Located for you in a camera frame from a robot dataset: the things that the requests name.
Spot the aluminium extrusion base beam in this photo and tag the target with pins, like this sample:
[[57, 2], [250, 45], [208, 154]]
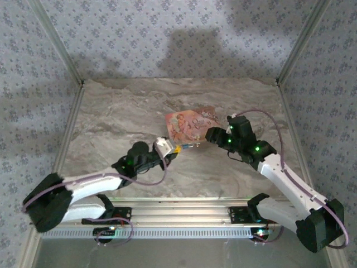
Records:
[[178, 212]]

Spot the aluminium frame leg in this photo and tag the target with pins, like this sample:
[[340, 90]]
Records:
[[336, 259], [30, 251]]

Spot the small control board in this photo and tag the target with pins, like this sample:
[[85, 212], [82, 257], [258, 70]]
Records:
[[103, 231], [262, 232]]

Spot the aluminium corner post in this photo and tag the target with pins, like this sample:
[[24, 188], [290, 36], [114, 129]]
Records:
[[59, 42], [301, 42]]

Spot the small blue padlock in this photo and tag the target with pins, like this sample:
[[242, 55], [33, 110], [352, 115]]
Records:
[[189, 146]]

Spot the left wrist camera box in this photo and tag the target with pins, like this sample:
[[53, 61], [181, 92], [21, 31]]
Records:
[[163, 145]]

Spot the aluminium table side rail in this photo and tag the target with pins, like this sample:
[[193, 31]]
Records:
[[73, 111], [288, 111]]

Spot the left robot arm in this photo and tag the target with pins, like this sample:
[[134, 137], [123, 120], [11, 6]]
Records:
[[92, 181]]

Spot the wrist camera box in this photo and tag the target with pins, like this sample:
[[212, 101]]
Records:
[[163, 145], [232, 115]]

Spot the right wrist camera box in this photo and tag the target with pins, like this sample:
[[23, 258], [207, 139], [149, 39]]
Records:
[[232, 115]]

